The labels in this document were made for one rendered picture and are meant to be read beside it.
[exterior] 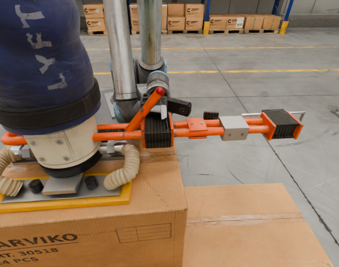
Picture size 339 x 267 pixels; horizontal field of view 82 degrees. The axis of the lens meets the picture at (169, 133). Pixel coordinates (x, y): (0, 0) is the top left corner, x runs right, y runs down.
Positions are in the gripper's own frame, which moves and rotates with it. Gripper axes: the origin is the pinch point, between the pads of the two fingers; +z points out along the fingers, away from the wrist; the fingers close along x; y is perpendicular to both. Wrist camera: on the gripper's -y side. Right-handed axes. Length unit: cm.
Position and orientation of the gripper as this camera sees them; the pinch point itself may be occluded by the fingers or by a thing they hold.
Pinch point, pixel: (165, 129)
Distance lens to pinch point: 55.2
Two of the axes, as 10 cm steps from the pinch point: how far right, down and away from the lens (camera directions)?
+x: 0.0, -8.0, -6.1
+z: 0.5, 6.1, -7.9
